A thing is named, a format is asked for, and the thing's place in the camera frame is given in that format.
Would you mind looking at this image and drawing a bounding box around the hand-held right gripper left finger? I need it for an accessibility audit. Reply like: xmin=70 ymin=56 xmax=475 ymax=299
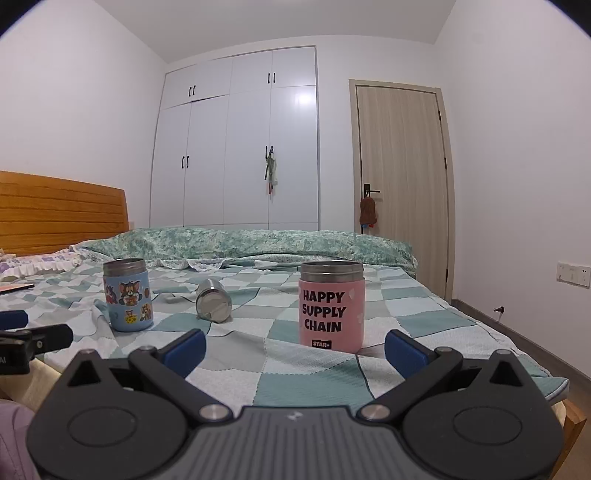
xmin=59 ymin=329 xmax=233 ymax=423

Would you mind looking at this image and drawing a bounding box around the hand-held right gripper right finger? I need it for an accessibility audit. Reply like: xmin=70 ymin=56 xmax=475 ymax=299
xmin=359 ymin=329 xmax=537 ymax=423

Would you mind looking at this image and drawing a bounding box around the plain steel cup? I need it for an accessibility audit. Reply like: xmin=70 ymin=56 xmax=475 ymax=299
xmin=195 ymin=278 xmax=233 ymax=324

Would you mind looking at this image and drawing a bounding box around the blue cartoon cup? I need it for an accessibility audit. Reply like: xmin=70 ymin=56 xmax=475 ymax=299
xmin=102 ymin=258 xmax=154 ymax=332

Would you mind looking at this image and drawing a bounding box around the pink lettered cup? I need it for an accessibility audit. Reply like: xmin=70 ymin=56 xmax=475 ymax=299
xmin=298 ymin=261 xmax=365 ymax=352

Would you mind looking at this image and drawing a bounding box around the purple floral pillow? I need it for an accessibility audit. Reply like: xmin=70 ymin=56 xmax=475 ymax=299
xmin=0 ymin=246 xmax=87 ymax=283

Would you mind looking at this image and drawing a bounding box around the pink clothing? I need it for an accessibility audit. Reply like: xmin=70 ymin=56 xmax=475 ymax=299
xmin=0 ymin=399 xmax=41 ymax=480

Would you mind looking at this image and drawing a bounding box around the checkered bed sheet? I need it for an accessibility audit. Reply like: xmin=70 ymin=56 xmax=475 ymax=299
xmin=0 ymin=256 xmax=570 ymax=414

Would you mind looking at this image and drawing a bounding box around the wooden bed headboard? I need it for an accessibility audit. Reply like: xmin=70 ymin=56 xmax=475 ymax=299
xmin=0 ymin=171 xmax=130 ymax=257

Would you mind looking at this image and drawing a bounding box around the green floral duvet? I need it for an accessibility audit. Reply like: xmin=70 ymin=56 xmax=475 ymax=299
xmin=76 ymin=226 xmax=419 ymax=278

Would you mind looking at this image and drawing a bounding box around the brown plush toy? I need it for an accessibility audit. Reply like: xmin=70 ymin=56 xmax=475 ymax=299
xmin=359 ymin=196 xmax=379 ymax=230

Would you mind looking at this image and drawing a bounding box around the beige wooden door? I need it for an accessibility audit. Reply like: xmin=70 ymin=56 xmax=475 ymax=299
xmin=348 ymin=79 xmax=456 ymax=302

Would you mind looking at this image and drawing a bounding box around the white wardrobe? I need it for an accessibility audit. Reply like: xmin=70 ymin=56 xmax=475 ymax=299
xmin=149 ymin=45 xmax=320 ymax=230

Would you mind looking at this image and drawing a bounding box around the green hanging ornament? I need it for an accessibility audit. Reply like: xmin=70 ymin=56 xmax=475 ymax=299
xmin=263 ymin=147 xmax=280 ymax=197

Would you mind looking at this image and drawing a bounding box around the wooden bed frame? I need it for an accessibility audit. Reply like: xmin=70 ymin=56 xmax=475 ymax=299
xmin=551 ymin=399 xmax=588 ymax=480

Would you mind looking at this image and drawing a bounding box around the white wall socket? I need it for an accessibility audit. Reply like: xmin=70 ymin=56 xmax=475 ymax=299
xmin=556 ymin=261 xmax=591 ymax=288

